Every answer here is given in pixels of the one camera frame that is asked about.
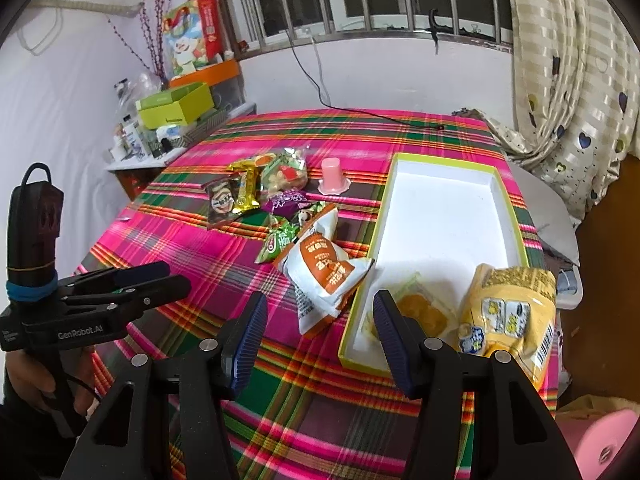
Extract grey pillow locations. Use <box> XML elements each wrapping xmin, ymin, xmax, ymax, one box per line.
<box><xmin>509</xmin><ymin>162</ymin><xmax>580</xmax><ymax>266</ymax></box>

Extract pink plaid tablecloth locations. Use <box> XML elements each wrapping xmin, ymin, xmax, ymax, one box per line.
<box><xmin>81</xmin><ymin>110</ymin><xmax>544</xmax><ymax>479</ymax></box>

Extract dark brown snack packet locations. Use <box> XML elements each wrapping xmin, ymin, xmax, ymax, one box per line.
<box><xmin>204</xmin><ymin>174</ymin><xmax>241</xmax><ymax>230</ymax></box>

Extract heart pattern curtain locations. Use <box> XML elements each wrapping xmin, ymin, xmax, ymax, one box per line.
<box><xmin>459</xmin><ymin>0</ymin><xmax>639</xmax><ymax>223</ymax></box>

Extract lime green box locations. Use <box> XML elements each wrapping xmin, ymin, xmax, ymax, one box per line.
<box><xmin>136</xmin><ymin>82</ymin><xmax>214</xmax><ymax>130</ymax></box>

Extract yellow snack bag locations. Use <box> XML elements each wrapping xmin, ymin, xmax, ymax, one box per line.
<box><xmin>458</xmin><ymin>264</ymin><xmax>556</xmax><ymax>388</ymax></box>

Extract pink flower branches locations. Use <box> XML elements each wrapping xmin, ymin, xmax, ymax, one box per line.
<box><xmin>106</xmin><ymin>0</ymin><xmax>170</xmax><ymax>87</ymax></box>

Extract white side shelf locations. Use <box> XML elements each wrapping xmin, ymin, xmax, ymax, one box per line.
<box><xmin>106</xmin><ymin>102</ymin><xmax>256</xmax><ymax>200</ymax></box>

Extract person's left hand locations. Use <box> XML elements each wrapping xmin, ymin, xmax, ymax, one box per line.
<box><xmin>4</xmin><ymin>346</ymin><xmax>97</xmax><ymax>416</ymax></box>

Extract barred window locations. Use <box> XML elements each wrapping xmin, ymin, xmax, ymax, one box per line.
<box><xmin>222</xmin><ymin>0</ymin><xmax>513</xmax><ymax>58</ymax></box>

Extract colourful gift box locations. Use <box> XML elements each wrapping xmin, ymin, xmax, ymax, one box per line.
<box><xmin>162</xmin><ymin>0</ymin><xmax>224</xmax><ymax>77</ymax></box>

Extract green snack packet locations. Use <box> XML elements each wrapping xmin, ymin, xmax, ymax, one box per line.
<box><xmin>255</xmin><ymin>202</ymin><xmax>326</xmax><ymax>264</ymax></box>

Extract clear pack orange snacks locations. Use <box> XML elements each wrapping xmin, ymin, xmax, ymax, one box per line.
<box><xmin>372</xmin><ymin>272</ymin><xmax>458</xmax><ymax>338</ymax></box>

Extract white tray green rim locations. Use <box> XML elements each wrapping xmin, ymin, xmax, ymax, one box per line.
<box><xmin>337</xmin><ymin>153</ymin><xmax>528</xmax><ymax>376</ymax></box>

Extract gold candy bar wrapper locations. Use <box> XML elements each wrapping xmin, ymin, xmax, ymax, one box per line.
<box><xmin>229</xmin><ymin>153</ymin><xmax>276</xmax><ymax>214</ymax></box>

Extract orange storage box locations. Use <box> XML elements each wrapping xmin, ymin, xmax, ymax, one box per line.
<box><xmin>169</xmin><ymin>60</ymin><xmax>241</xmax><ymax>88</ymax></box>

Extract pink plastic stool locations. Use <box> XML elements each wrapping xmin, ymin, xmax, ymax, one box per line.
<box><xmin>555</xmin><ymin>408</ymin><xmax>639</xmax><ymax>480</ymax></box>

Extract black cable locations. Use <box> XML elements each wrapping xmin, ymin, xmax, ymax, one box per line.
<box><xmin>284</xmin><ymin>29</ymin><xmax>446</xmax><ymax>132</ymax></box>

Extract purple snack packet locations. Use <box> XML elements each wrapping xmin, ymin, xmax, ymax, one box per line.
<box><xmin>260</xmin><ymin>188</ymin><xmax>311</xmax><ymax>219</ymax></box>

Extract clear bag peanuts green label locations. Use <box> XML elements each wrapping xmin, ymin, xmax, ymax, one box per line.
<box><xmin>260</xmin><ymin>148</ymin><xmax>308</xmax><ymax>196</ymax></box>

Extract white orange snack bag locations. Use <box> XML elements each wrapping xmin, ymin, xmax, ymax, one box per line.
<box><xmin>273</xmin><ymin>204</ymin><xmax>374</xmax><ymax>338</ymax></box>

